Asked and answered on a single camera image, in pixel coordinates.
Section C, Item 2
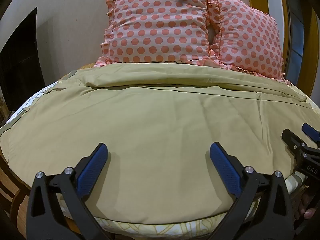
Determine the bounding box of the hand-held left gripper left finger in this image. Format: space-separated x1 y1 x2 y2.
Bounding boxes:
26 143 113 240

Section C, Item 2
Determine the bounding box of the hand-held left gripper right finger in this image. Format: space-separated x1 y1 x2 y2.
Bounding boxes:
209 142 294 240

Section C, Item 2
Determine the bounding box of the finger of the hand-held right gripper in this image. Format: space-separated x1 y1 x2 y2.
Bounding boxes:
282 129 308 156
302 123 320 146

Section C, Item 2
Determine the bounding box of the pink polka dot pillow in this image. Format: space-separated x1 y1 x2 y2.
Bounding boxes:
94 0 222 68
207 0 292 85

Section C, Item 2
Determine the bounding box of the person's right hand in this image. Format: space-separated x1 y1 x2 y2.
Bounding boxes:
294 189 320 222

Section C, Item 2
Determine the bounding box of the wooden bed frame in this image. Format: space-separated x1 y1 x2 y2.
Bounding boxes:
0 150 84 240

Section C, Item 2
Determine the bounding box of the white yellow patterned bed sheet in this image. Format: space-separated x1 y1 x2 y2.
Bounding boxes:
0 66 320 240

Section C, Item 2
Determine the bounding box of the yellow wooden window frame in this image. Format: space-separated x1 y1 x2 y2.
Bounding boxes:
246 0 320 102

